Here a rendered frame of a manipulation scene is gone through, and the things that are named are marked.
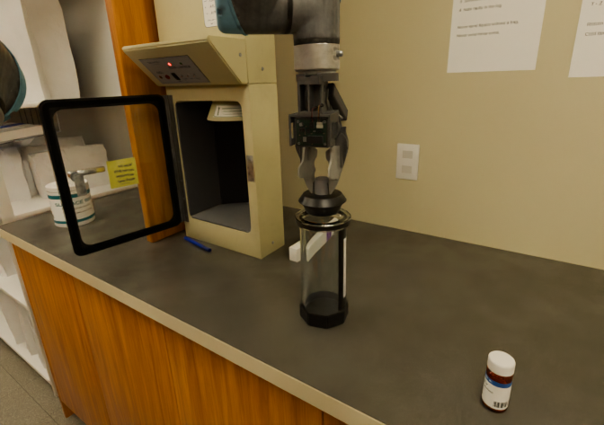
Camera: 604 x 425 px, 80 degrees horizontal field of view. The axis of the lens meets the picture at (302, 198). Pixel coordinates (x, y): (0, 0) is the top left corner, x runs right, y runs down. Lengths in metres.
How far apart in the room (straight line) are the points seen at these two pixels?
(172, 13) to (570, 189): 1.13
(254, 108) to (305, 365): 0.59
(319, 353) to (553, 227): 0.74
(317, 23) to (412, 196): 0.75
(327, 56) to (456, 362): 0.56
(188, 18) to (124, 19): 0.19
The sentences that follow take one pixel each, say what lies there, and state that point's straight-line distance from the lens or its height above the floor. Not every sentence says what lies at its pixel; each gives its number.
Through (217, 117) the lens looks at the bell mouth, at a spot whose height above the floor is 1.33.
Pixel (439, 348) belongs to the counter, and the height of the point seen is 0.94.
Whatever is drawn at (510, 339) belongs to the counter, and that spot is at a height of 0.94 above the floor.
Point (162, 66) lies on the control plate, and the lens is 1.04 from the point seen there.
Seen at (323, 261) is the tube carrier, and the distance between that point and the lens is 0.69.
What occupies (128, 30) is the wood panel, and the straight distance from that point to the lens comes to 1.18.
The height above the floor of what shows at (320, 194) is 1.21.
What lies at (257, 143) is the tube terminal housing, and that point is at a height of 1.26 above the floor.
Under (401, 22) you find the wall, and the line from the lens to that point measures 1.20.
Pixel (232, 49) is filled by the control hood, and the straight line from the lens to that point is 0.89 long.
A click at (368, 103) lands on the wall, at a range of 1.22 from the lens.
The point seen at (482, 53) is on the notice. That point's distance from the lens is 1.13.
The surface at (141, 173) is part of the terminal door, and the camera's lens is 1.13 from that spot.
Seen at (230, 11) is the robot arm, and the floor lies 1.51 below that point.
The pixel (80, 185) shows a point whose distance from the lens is 1.06.
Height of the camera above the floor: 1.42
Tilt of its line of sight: 18 degrees down
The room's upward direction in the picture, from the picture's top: 2 degrees counter-clockwise
